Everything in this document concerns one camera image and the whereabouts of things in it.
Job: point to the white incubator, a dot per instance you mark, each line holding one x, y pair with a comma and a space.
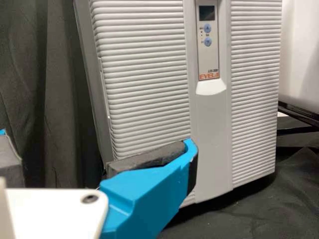
84, 49

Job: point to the black platform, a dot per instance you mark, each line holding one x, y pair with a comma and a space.
299, 119

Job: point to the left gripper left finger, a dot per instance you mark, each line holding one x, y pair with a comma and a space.
8, 164

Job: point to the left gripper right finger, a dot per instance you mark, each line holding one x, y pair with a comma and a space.
149, 194

